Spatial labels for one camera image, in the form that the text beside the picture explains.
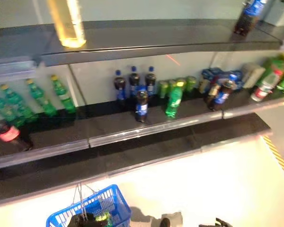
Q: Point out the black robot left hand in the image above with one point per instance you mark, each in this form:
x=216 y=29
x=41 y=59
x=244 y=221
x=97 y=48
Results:
x=85 y=221

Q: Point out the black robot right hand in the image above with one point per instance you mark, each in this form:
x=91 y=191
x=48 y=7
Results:
x=217 y=224

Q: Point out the blue plastic shopping basket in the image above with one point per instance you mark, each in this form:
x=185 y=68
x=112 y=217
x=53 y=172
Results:
x=123 y=205

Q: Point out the red white drink can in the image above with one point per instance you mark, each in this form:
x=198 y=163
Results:
x=261 y=91

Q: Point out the blue drink can pack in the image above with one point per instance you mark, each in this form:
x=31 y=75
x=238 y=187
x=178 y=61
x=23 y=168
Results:
x=213 y=72

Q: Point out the black shelf base board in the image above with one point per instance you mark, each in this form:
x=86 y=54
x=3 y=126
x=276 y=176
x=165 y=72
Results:
x=132 y=153

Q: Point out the yellow black hazard tape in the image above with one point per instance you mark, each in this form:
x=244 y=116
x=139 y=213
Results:
x=278 y=158

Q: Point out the cola bottle red cap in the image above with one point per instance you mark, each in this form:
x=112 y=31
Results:
x=8 y=134

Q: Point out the dark soda bottle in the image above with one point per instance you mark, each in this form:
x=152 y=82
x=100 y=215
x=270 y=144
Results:
x=211 y=95

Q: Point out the row of green soda bottles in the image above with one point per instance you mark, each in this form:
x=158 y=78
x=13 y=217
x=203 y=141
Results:
x=46 y=73

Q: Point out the grey white box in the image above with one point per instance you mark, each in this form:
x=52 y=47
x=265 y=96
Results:
x=253 y=74

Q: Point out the large yellow tea bottle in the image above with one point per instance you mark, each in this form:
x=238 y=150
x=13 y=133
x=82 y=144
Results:
x=68 y=23

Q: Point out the clear shelf price rail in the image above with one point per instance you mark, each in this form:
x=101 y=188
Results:
x=258 y=108
x=236 y=140
x=11 y=71
x=156 y=160
x=38 y=154
x=49 y=188
x=156 y=128

